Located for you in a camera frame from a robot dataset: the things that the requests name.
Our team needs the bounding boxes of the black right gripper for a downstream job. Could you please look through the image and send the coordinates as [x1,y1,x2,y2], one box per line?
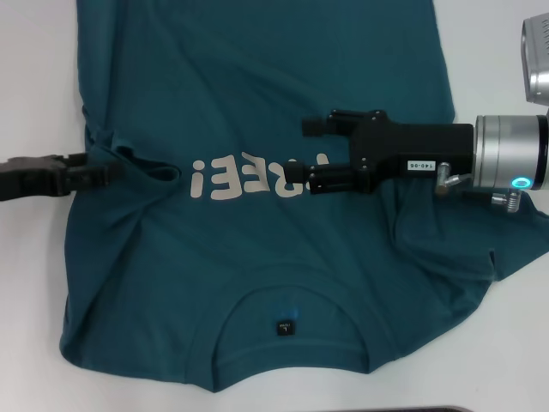
[287,109,475,195]

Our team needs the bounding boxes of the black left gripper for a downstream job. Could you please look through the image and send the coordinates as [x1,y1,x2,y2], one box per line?
[0,152,124,203]

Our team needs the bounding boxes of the teal T-shirt with beige print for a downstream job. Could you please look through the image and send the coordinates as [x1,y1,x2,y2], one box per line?
[58,0,549,385]

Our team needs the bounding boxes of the right arm cable with plugs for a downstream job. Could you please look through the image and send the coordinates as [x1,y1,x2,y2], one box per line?
[433,161,522,212]

